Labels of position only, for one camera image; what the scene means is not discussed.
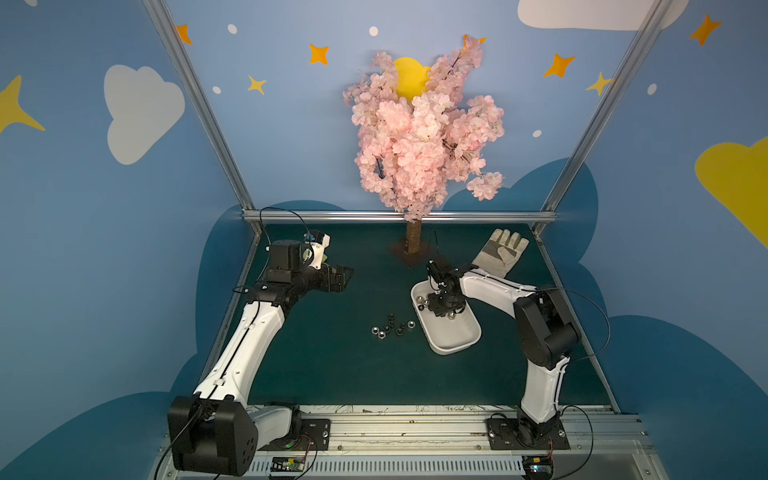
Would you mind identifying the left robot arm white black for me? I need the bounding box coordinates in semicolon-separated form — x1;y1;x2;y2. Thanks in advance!
166;230;353;476

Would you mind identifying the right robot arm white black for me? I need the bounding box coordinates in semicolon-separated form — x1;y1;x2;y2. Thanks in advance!
411;257;580;447

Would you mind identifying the white storage box tray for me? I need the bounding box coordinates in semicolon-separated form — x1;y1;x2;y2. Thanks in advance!
410;281;482;355

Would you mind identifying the grey work glove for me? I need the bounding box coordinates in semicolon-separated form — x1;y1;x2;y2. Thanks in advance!
472;229;529;278

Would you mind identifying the pink cherry blossom tree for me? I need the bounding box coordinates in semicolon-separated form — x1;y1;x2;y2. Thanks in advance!
343;36;505;266

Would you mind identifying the right green circuit board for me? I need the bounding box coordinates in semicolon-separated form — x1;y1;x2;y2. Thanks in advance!
522;456;553;480

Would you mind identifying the green circuit board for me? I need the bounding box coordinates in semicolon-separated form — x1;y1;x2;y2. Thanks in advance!
522;456;553;480
270;457;306;474

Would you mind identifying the left green circuit board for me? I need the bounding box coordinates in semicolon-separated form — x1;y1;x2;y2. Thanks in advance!
270;457;306;474

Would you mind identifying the aluminium frame back bar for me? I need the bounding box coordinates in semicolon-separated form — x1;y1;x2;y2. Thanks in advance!
242;209;557;224

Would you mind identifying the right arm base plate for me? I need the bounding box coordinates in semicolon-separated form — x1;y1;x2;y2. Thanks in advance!
485;416;570;451

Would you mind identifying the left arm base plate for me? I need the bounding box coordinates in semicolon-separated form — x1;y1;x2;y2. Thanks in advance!
261;418;332;451

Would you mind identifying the aluminium front rail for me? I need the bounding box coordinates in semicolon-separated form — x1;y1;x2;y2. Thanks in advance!
243;404;668;479

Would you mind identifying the aluminium frame right post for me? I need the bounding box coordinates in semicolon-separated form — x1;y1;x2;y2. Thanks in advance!
533;0;673;238

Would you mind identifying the aluminium frame post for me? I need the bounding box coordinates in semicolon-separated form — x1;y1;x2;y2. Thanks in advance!
533;0;673;238
143;0;262;236

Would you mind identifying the aluminium frame left post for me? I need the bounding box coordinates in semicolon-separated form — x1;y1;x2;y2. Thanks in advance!
143;0;262;236

